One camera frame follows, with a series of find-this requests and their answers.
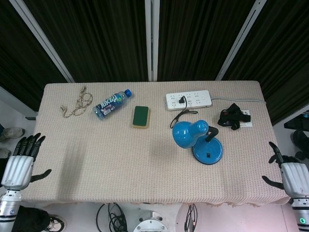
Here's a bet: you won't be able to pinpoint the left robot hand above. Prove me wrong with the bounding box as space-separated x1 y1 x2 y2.
0 132 52 189

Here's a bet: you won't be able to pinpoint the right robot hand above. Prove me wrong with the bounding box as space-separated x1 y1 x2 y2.
262 141 309 198

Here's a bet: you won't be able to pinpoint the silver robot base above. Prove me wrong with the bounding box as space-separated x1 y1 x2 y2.
133 210 172 232

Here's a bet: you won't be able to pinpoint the blue desk lamp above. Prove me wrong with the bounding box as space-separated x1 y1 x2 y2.
171 119 224 165

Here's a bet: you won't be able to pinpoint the black equipment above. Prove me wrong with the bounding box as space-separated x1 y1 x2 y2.
283 116 309 160

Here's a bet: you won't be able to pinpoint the grey shoe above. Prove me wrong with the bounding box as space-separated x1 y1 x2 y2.
0 127 26 143

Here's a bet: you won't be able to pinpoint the black white sneaker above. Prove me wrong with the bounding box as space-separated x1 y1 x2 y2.
47 216 66 232

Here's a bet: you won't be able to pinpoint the white card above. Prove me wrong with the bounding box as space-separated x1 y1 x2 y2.
238 110 253 127

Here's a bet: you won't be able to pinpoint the blue plastic water bottle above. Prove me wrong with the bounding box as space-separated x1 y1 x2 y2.
93 88 132 120

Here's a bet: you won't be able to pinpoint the beige woven tablecloth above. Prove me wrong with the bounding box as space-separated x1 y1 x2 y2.
21 80 290 208

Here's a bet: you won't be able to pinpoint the white power strip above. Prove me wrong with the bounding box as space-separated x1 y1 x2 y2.
165 90 213 111

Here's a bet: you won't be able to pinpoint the green yellow sponge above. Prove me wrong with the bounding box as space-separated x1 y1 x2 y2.
132 105 151 129

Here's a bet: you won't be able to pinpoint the beige twine rope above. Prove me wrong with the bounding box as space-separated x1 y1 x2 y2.
60 86 94 119

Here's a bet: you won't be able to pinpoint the grey power strip cable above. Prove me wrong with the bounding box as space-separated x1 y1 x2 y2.
211 97 267 104

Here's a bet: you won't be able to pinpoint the black floor cables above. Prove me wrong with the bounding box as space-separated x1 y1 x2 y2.
96 203 132 232

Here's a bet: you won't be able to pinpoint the black cable bundle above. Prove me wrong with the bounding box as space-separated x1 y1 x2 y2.
184 203 198 232

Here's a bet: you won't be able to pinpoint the black power cord with plug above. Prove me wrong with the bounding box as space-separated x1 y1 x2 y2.
169 96 198 129

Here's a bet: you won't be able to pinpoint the white frame post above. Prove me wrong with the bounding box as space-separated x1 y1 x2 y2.
144 0 160 82
9 0 75 83
215 0 268 81

